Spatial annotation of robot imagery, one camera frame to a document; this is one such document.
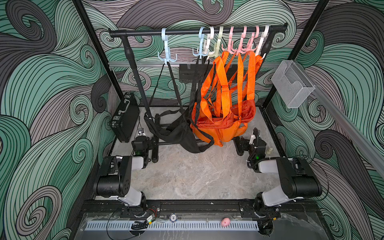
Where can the white mesh wall basket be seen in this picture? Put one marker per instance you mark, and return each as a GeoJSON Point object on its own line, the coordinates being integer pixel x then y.
{"type": "Point", "coordinates": [292, 83]}

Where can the large orange backpack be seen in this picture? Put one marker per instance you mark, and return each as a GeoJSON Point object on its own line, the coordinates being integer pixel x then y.
{"type": "Point", "coordinates": [237, 129]}

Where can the orange sling bag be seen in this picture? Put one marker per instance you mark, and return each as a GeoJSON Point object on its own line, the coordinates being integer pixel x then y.
{"type": "Point", "coordinates": [259, 63]}

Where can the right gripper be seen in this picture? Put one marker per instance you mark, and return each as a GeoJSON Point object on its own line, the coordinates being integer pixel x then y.
{"type": "Point", "coordinates": [245, 142]}

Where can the black clothes rack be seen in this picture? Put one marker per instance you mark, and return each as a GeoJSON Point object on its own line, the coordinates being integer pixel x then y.
{"type": "Point", "coordinates": [129, 53]}

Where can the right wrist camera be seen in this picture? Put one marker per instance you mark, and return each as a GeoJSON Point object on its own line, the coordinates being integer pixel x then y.
{"type": "Point", "coordinates": [254, 136]}

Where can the pink small object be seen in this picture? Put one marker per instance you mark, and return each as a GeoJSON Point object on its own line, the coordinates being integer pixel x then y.
{"type": "Point", "coordinates": [225, 222]}

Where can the pale green hook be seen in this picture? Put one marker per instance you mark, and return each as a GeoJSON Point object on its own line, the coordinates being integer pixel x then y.
{"type": "Point", "coordinates": [216, 51]}

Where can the light blue hook leftmost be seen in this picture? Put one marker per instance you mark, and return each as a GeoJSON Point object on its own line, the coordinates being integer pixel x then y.
{"type": "Point", "coordinates": [167, 57]}

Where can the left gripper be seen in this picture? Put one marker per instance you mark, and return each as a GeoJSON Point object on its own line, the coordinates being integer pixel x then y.
{"type": "Point", "coordinates": [150, 144]}

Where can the black bag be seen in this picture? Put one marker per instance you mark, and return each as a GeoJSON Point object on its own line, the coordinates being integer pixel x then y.
{"type": "Point", "coordinates": [195, 81]}

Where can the black wall shelf tray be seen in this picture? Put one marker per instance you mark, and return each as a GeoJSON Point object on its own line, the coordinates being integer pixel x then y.
{"type": "Point", "coordinates": [189, 72]}

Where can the light blue hook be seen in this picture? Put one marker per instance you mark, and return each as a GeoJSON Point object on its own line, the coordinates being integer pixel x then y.
{"type": "Point", "coordinates": [199, 51]}
{"type": "Point", "coordinates": [167, 57]}

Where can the pink hook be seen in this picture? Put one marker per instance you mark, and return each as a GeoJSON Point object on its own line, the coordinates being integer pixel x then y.
{"type": "Point", "coordinates": [251, 45]}
{"type": "Point", "coordinates": [240, 50]}
{"type": "Point", "coordinates": [229, 47]}

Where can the white slotted cable duct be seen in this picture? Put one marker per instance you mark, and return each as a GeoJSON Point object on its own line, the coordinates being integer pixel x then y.
{"type": "Point", "coordinates": [176, 226]}

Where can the white hook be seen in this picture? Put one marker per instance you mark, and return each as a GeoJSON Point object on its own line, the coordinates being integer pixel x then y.
{"type": "Point", "coordinates": [210, 36]}
{"type": "Point", "coordinates": [263, 36]}

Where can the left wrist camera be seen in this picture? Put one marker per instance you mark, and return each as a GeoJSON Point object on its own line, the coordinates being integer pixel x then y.
{"type": "Point", "coordinates": [140, 132]}

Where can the black round mat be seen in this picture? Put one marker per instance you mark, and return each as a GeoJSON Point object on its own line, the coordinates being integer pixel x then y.
{"type": "Point", "coordinates": [180, 131]}

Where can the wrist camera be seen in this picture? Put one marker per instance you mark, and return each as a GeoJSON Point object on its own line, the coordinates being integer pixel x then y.
{"type": "Point", "coordinates": [254, 136]}
{"type": "Point", "coordinates": [140, 132]}

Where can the black case on wall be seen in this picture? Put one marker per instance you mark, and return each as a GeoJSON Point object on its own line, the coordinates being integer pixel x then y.
{"type": "Point", "coordinates": [125, 118]}

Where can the red-orange drawstring bag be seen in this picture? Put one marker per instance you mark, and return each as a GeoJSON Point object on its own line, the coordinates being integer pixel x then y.
{"type": "Point", "coordinates": [214, 109]}
{"type": "Point", "coordinates": [245, 109]}

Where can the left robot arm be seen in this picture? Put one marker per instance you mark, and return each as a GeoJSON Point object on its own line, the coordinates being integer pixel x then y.
{"type": "Point", "coordinates": [114, 178]}

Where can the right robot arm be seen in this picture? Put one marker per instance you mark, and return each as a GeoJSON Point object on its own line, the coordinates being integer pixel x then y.
{"type": "Point", "coordinates": [297, 179]}

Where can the white hook rightmost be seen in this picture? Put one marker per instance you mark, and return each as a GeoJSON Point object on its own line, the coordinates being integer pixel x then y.
{"type": "Point", "coordinates": [263, 36]}

